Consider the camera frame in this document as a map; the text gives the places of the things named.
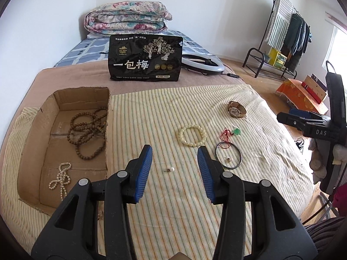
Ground yellow box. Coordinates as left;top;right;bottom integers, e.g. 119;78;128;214
267;47;288;68

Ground dark thin bangle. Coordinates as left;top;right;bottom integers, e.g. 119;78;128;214
216;141;242;170

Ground white pearl necklace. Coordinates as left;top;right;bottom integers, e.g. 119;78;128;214
49;162;71;201

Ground jade pendant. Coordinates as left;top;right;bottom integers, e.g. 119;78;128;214
220;127;242;148

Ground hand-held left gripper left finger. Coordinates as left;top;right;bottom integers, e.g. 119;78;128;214
31;144;153;260

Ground window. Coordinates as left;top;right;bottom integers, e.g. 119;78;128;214
324;12;347;65

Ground folded floral quilt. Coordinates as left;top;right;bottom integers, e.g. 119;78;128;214
84;2;173;34

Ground red cloth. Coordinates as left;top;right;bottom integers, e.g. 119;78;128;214
333;186;347;210

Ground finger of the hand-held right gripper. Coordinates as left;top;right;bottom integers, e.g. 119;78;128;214
277;112;308;133
289;108;330;121

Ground cardboard box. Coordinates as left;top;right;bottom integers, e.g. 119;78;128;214
17;87;112;216

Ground cream bead bracelet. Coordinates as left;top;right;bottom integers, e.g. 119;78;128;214
178;125;207;148

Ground dark hanging clothes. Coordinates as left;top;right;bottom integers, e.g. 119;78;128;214
282;13;312;71

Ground person's striped clothing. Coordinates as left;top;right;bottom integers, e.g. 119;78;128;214
302;217;347;260

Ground black clothes rack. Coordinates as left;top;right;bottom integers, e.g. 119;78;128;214
242;0;312;80

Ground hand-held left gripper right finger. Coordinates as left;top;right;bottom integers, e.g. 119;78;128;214
197;146;319;260

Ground red box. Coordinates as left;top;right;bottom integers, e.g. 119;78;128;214
302;81;324;103

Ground blue checked mattress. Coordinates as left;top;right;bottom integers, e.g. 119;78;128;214
53;30;212;68

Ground brown strap wristwatch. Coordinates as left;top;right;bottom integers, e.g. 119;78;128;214
228;101;247;119

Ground green striped hanging cloth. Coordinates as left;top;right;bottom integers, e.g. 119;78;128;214
264;0;294;50

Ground white ring light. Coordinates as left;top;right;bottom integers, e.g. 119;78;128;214
180;54;225;73

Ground brown wooden bead necklace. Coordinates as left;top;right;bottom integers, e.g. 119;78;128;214
67;108;107;160

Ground brown paper box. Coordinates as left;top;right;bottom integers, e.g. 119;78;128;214
304;74;328;102

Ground black snack bag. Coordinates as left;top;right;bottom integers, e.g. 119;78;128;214
108;34;183;82

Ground brown blanket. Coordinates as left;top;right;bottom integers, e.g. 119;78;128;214
35;60;277;120

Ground yellow striped cloth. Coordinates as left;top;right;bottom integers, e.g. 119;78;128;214
5;84;315;260

